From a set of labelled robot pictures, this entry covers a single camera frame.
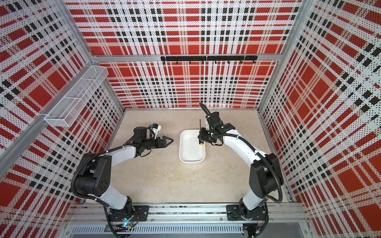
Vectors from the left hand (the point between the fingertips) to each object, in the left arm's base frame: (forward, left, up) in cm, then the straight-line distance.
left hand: (171, 140), depth 91 cm
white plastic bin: (-2, -12, -10) cm, 16 cm away
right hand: (-2, -19, +7) cm, 20 cm away
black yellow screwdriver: (-6, -19, +7) cm, 21 cm away
